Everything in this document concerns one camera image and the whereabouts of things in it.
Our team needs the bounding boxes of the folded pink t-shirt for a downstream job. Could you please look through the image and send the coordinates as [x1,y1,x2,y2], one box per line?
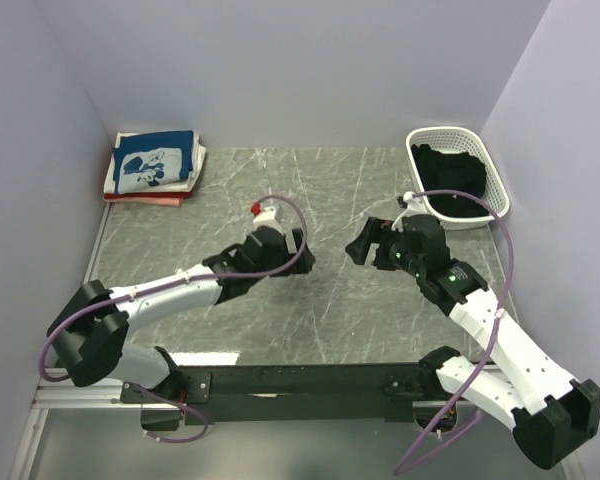
[104,196,184,207]

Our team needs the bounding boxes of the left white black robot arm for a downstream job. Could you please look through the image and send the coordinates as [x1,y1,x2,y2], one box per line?
[44,226,315,402]

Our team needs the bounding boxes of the folded red t-shirt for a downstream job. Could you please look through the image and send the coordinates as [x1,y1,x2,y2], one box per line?
[103,190,194,200]

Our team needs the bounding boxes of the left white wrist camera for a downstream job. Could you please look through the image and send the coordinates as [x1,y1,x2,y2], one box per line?
[250,202,283,227]

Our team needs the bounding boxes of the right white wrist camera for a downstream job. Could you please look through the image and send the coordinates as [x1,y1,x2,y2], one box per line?
[396,191,428,223]

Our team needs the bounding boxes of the black clothes in basket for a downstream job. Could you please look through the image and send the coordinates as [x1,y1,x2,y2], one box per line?
[411,144,488,218]

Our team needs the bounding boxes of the black base beam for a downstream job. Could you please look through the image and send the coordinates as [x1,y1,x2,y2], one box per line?
[119,363,479,432]

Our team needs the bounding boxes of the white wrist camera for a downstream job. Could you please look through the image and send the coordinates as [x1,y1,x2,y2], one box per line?
[250,202,283,227]
[396,191,428,223]

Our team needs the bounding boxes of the folded white t-shirt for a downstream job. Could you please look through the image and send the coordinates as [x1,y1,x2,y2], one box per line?
[103,131,206,193]

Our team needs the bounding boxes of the white plastic laundry basket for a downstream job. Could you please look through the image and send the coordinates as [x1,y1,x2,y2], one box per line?
[406,126,510,230]

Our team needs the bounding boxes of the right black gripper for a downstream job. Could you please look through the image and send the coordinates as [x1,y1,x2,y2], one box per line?
[345,216,425,278]

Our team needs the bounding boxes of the blue t-shirt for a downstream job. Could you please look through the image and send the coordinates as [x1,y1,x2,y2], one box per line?
[112,130,196,195]

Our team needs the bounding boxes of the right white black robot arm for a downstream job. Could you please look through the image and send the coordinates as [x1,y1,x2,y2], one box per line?
[345,214,600,470]

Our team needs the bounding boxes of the aluminium rail frame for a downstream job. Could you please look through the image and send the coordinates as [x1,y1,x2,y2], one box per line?
[7,363,586,480]

